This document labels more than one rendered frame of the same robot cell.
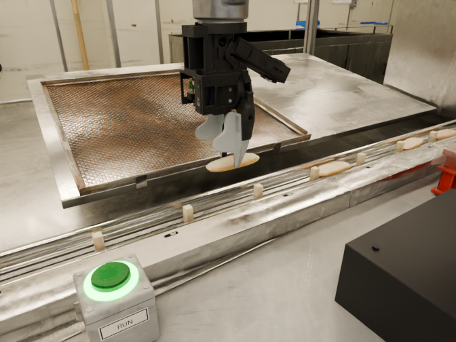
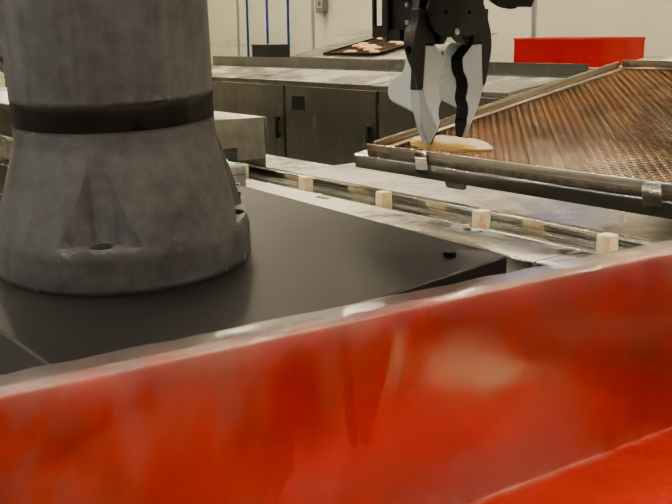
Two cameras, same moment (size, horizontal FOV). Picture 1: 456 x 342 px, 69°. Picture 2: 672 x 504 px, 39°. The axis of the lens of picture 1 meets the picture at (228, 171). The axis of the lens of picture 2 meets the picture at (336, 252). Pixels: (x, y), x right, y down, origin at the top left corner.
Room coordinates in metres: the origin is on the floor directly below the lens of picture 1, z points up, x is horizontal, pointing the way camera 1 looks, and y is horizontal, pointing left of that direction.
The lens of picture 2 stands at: (0.31, -0.89, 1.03)
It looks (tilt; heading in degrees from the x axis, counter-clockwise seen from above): 13 degrees down; 84
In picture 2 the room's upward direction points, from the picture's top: 1 degrees counter-clockwise
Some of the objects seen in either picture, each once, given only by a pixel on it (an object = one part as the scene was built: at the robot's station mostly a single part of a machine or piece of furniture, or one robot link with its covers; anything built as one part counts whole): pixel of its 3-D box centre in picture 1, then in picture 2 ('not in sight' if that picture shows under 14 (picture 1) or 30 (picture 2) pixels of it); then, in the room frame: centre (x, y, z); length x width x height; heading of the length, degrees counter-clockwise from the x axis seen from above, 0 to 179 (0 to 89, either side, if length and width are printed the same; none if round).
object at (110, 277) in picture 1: (111, 279); not in sight; (0.27, 0.12, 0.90); 0.04 x 0.04 x 0.02
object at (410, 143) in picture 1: (411, 142); not in sight; (0.78, -0.46, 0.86); 0.10 x 0.04 x 0.01; 132
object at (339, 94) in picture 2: not in sight; (377, 130); (1.05, 4.18, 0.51); 3.00 x 1.26 x 1.03; 121
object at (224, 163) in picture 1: (233, 160); (449, 142); (0.50, -0.01, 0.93); 0.10 x 0.04 x 0.01; 121
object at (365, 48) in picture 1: (281, 81); not in sight; (3.32, -0.53, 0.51); 1.93 x 1.05 x 1.02; 121
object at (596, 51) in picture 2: not in sight; (577, 51); (1.92, 3.53, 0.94); 0.51 x 0.36 x 0.13; 125
